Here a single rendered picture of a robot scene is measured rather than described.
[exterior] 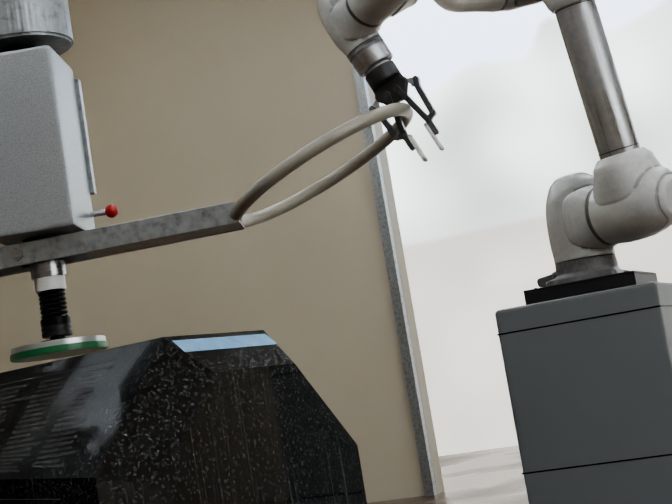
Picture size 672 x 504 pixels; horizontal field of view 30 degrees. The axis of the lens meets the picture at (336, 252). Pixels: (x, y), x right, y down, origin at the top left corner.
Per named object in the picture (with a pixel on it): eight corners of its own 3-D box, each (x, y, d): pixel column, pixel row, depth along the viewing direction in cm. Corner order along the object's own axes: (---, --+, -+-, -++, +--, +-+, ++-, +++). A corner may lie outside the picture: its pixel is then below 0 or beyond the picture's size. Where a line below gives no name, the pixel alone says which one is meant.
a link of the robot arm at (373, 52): (353, 61, 290) (366, 82, 289) (343, 56, 281) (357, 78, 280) (385, 38, 288) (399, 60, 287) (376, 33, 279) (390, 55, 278)
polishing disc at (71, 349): (128, 344, 288) (126, 329, 288) (54, 350, 270) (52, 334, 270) (65, 358, 300) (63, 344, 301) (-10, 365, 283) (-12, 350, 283)
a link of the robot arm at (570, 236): (584, 263, 330) (569, 181, 333) (636, 250, 315) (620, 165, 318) (540, 267, 321) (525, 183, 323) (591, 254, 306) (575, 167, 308)
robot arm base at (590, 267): (549, 291, 332) (545, 270, 333) (632, 275, 323) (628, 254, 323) (529, 290, 315) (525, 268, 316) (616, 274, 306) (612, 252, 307)
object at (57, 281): (31, 292, 283) (29, 276, 284) (40, 294, 290) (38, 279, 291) (62, 287, 283) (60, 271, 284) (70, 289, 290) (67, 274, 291)
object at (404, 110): (221, 213, 263) (213, 201, 263) (245, 241, 311) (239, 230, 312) (419, 90, 264) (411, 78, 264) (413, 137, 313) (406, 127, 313)
